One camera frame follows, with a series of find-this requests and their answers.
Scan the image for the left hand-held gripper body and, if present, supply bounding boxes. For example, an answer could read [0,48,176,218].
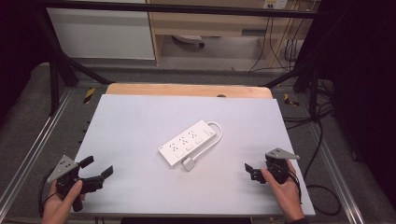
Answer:
[46,154,105,213]

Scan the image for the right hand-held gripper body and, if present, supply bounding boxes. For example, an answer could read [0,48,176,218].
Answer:
[252,147,301,185]

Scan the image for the white power strip cable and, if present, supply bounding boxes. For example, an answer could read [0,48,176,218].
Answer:
[190,120,224,161]

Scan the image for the white plug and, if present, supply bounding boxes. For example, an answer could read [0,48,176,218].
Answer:
[181,157,197,173]

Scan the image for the white power strip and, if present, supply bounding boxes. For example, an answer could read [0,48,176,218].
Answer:
[157,119,218,168]

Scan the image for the person's right hand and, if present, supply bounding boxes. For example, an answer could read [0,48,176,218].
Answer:
[260,159,305,223]

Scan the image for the person's left hand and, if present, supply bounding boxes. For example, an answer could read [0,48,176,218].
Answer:
[41,179,87,224]

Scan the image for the yellow black tape mark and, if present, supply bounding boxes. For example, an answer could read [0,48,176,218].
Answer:
[283,92,301,107]
[82,87,96,105]

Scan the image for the wooden board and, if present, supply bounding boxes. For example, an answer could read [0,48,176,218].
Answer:
[105,82,274,100]

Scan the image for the black curtain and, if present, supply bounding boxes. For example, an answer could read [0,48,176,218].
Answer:
[317,0,396,200]
[0,0,54,122]

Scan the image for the white cabinet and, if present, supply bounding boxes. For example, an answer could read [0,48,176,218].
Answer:
[46,7,156,61]

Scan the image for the white device under desk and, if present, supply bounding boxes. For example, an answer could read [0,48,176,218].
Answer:
[172,34,206,49]

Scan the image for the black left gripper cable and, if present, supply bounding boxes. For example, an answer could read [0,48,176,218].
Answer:
[37,168,60,217]

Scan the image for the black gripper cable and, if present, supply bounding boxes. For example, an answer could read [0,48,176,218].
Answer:
[288,102,343,217]
[37,168,60,217]

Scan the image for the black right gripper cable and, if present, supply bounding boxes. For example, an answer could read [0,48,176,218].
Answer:
[288,102,343,217]

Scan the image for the aluminium floor rail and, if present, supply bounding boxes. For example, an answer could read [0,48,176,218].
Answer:
[309,122,366,224]
[0,88,75,204]

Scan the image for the black hanging cables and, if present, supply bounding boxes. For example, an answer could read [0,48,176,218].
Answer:
[247,8,307,73]

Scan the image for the white wall socket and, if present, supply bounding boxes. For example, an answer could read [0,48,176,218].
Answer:
[262,0,290,10]

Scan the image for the black metal frame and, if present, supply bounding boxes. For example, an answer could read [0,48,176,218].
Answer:
[30,0,323,117]

